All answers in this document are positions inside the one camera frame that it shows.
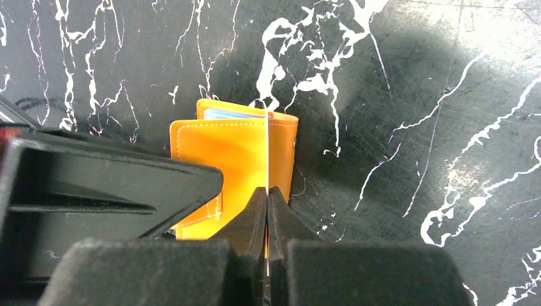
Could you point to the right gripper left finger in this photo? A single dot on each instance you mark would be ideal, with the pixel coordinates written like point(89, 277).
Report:
point(226, 269)

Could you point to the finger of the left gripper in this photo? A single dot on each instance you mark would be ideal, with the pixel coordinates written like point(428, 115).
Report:
point(58, 188)

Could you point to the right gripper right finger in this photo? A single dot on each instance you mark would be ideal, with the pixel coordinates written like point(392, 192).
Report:
point(306, 270)

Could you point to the orange leather card holder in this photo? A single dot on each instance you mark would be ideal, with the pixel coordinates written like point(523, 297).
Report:
point(252, 147)

